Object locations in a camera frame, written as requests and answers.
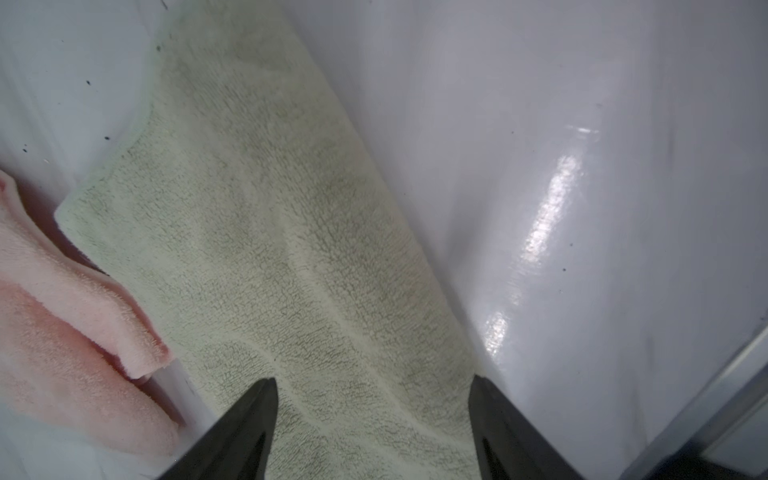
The aluminium mounting rail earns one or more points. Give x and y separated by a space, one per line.
730 396

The light green towel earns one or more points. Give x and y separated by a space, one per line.
246 218

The pink towel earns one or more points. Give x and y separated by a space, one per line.
74 345

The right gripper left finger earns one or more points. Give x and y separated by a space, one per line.
238 445

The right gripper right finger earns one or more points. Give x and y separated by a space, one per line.
508 446

